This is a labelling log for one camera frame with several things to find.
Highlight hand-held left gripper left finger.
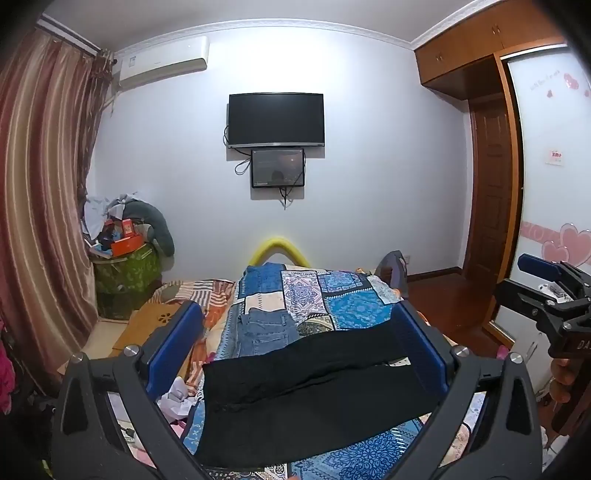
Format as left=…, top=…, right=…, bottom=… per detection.
left=51, top=300, right=218, bottom=480

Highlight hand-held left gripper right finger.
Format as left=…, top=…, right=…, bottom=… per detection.
left=392, top=300, right=543, bottom=480

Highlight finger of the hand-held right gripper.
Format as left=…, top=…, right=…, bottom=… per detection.
left=495, top=279, right=550, bottom=321
left=517, top=254, right=591, bottom=289

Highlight black pants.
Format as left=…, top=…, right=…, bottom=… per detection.
left=194, top=318, right=447, bottom=468

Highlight person's right hand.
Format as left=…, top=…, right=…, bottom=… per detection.
left=549, top=358, right=576, bottom=406

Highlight orange striped blanket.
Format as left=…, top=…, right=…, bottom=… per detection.
left=151, top=278, right=237, bottom=372

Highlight white crumpled cloth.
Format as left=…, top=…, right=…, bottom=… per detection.
left=156, top=376, right=200, bottom=422

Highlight green laundry hamper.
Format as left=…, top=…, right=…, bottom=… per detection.
left=89, top=242, right=163, bottom=322

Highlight grey purple chair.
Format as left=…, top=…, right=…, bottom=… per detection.
left=371, top=250, right=410, bottom=297

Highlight blue jeans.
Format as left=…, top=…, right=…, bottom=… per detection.
left=237, top=308, right=302, bottom=360

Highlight patchwork blanket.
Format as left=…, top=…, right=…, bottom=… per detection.
left=181, top=262, right=491, bottom=480

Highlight orange box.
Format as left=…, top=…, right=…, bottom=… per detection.
left=110, top=232, right=146, bottom=258

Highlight grey pillow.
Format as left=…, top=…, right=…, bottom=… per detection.
left=122, top=200, right=177, bottom=256

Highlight yellow foam tube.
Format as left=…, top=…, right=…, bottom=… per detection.
left=250, top=236, right=310, bottom=268

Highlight pile of clothes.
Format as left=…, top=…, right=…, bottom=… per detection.
left=82, top=191, right=140, bottom=241

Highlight pink clothing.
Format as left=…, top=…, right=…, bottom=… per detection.
left=0, top=339, right=16, bottom=416

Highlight small black monitor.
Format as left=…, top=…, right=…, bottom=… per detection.
left=250, top=147, right=307, bottom=189

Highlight striped brown curtain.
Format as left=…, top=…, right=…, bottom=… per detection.
left=0, top=28, right=114, bottom=398

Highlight wooden overhead cabinet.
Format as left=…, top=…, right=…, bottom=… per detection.
left=414, top=0, right=570, bottom=99

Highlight white air conditioner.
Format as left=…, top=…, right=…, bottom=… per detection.
left=112, top=35, right=211, bottom=91

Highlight black television cable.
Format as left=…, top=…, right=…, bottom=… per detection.
left=224, top=124, right=253, bottom=177

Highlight black wall television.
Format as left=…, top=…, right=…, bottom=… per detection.
left=228, top=92, right=326, bottom=150

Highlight white curtain rail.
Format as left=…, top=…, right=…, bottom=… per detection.
left=36, top=13, right=103, bottom=57

